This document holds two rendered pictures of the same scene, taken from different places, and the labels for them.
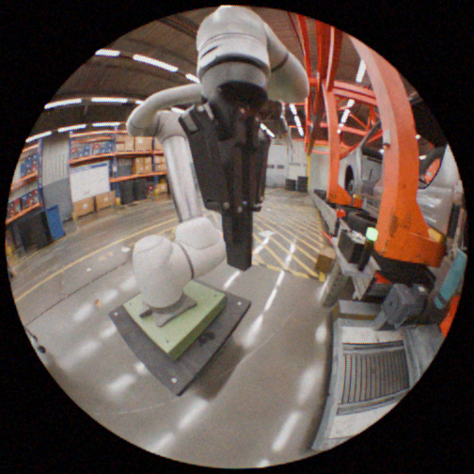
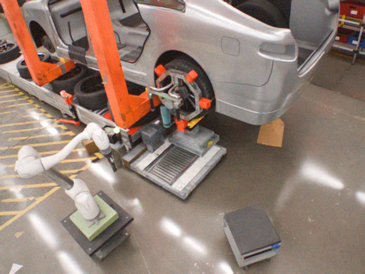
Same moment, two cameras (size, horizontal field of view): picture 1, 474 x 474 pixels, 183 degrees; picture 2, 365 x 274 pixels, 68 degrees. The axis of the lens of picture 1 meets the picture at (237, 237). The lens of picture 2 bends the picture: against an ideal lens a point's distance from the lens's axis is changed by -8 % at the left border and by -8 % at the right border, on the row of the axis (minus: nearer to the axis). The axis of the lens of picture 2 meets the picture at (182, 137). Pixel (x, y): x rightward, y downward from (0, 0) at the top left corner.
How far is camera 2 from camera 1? 2.38 m
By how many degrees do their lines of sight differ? 61
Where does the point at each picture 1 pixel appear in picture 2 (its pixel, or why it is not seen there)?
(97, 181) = not seen: outside the picture
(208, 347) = (116, 206)
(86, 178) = not seen: outside the picture
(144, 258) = (89, 198)
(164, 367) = (121, 220)
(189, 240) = (81, 187)
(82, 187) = not seen: outside the picture
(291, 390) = (149, 199)
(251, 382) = (136, 211)
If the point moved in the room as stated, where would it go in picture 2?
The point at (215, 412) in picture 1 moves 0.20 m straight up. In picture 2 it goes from (147, 228) to (143, 216)
